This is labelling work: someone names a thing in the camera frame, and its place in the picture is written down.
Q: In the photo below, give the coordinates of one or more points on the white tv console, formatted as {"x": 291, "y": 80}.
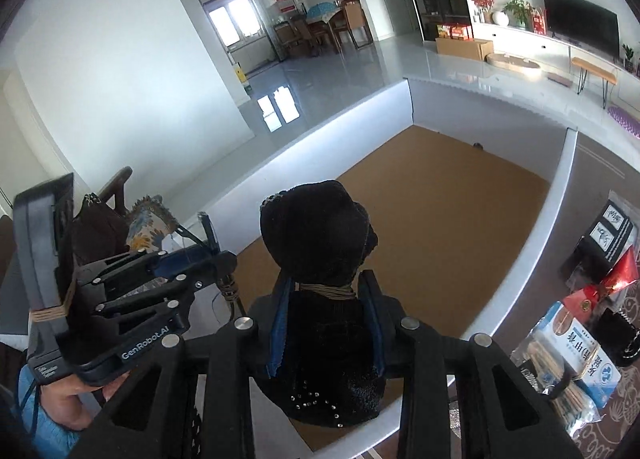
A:
{"x": 549, "y": 52}

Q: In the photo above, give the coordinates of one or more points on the blue white medicine box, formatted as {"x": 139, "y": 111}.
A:
{"x": 565, "y": 337}

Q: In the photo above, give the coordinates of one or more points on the small wooden bench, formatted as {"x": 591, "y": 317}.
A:
{"x": 587, "y": 69}

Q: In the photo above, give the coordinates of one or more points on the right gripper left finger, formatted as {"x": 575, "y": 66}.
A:
{"x": 193, "y": 399}

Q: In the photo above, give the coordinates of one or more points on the white storage box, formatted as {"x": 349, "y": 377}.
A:
{"x": 462, "y": 191}

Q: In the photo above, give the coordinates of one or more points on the person's left hand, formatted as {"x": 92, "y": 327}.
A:
{"x": 61, "y": 400}

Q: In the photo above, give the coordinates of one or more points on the cotton swabs plastic bag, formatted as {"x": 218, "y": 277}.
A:
{"x": 551, "y": 376}

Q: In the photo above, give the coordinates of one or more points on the red flower vase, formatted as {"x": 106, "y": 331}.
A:
{"x": 486, "y": 7}

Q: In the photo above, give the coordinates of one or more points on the cardboard box on floor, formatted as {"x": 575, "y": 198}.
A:
{"x": 469, "y": 49}

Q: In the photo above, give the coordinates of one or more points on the black flat television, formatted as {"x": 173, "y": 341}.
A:
{"x": 586, "y": 23}

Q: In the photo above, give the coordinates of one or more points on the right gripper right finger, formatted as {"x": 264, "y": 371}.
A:
{"x": 501, "y": 414}

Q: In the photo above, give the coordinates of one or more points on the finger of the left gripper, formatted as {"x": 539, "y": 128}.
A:
{"x": 207, "y": 225}
{"x": 194, "y": 267}

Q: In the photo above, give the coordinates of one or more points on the red packet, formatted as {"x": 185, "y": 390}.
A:
{"x": 584, "y": 303}

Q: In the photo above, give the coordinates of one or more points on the black velvet pouch with chain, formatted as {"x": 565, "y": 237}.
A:
{"x": 618, "y": 337}

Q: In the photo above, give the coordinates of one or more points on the black box with pictures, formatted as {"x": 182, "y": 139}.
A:
{"x": 608, "y": 237}

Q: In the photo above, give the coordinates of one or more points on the black sequined fabric pouch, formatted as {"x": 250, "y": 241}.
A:
{"x": 319, "y": 237}

